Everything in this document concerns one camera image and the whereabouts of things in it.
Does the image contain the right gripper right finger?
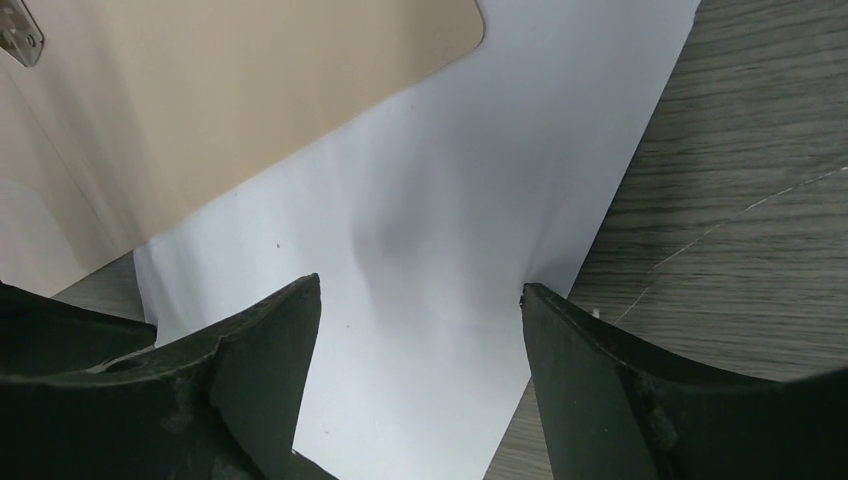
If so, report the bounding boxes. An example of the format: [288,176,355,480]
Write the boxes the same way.
[520,283,847,479]

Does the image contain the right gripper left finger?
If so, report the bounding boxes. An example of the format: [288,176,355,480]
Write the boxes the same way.
[1,274,327,479]

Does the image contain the white paper sheets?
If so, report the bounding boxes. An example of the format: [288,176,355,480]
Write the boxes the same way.
[134,1,698,479]

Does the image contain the brown cardboard folder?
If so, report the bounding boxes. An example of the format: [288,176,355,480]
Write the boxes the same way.
[1,0,484,296]

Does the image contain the silver folder clip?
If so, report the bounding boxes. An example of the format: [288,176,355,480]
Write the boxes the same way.
[1,0,45,68]

